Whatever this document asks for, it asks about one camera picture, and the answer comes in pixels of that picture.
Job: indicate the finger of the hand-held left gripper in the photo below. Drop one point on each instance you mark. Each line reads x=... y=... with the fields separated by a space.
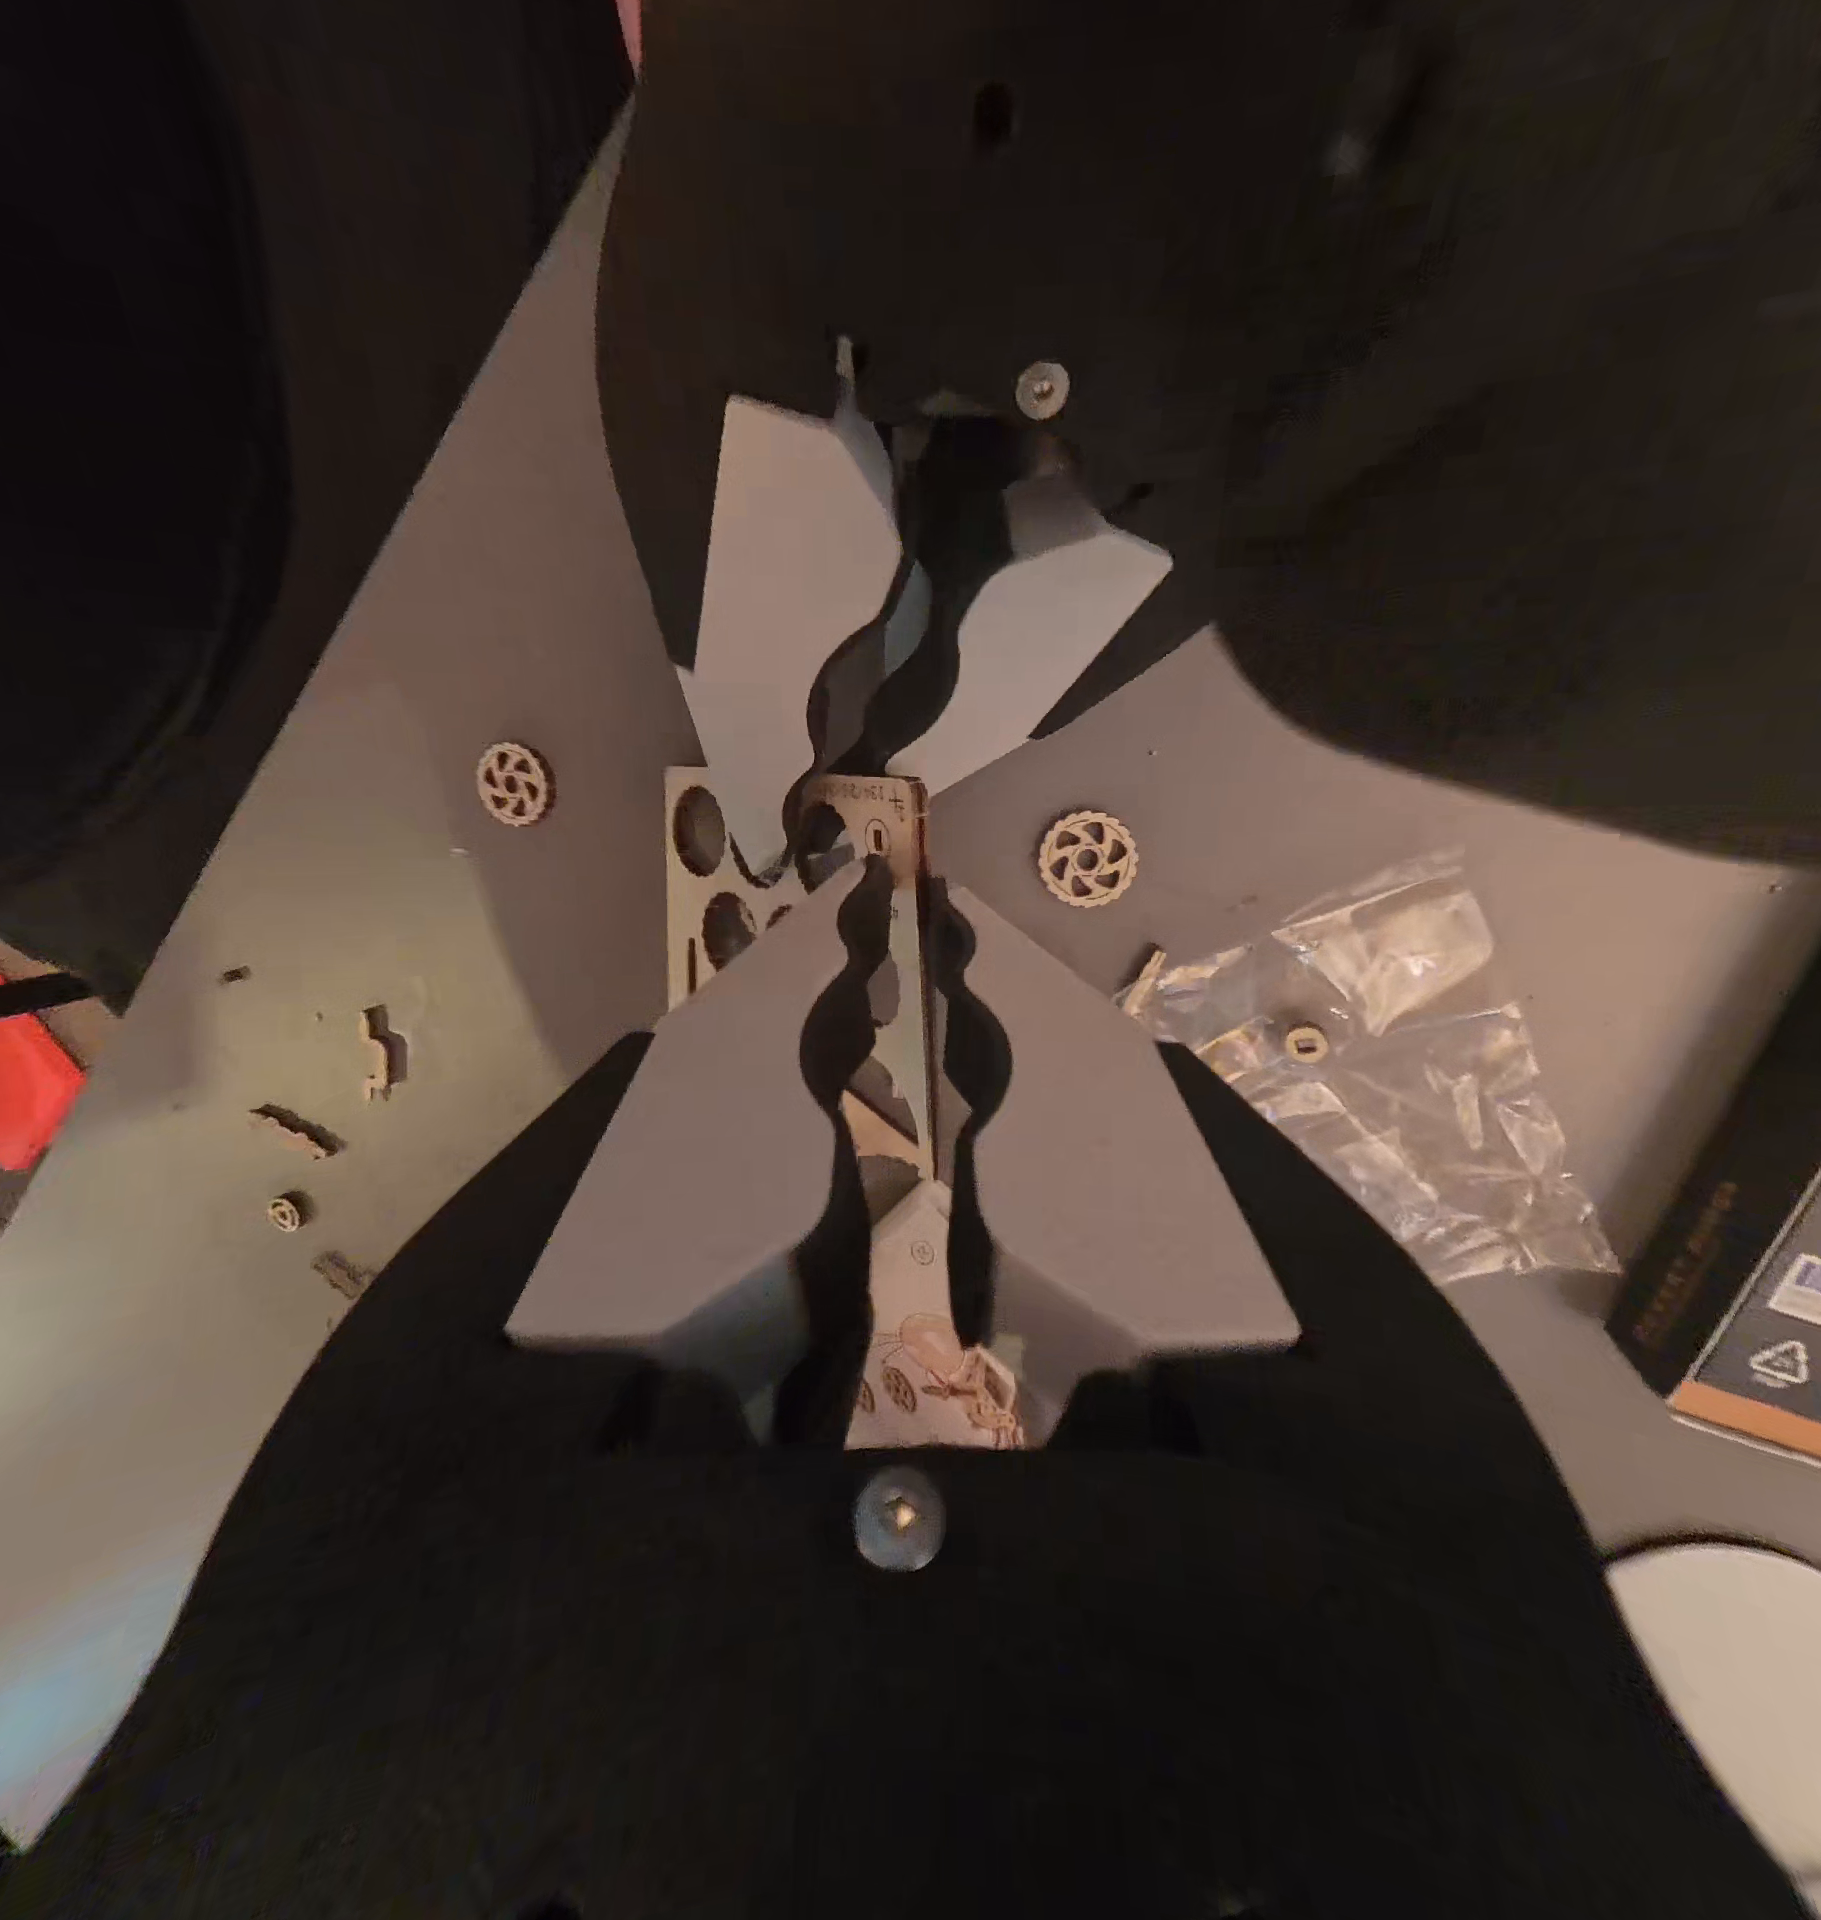
x=1064 y=604
x=787 y=523

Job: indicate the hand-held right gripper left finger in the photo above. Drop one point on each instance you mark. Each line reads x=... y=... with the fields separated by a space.
x=670 y=1198

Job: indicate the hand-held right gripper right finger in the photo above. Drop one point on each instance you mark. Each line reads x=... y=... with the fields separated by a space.
x=1136 y=1198

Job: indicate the wooden parts sheet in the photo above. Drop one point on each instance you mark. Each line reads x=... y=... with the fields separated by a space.
x=912 y=804

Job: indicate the person's left forearm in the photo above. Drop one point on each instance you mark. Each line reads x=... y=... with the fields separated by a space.
x=1569 y=523

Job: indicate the black model kit box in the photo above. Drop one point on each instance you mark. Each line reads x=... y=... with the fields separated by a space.
x=1751 y=1324

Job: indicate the long wooden lever piece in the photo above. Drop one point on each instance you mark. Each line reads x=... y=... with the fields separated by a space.
x=1148 y=976

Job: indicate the wooden gear wheel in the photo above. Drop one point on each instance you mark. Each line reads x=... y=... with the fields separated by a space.
x=1083 y=856
x=517 y=788

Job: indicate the clear plastic bag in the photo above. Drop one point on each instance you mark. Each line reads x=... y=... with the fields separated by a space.
x=1420 y=1135

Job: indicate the zigzag wooden piece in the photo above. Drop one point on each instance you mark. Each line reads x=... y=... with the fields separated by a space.
x=386 y=1050

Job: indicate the small wooden offcut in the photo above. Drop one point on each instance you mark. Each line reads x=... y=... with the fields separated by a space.
x=344 y=1273

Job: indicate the white tablet stand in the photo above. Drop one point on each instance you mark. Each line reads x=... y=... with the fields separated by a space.
x=1751 y=1694

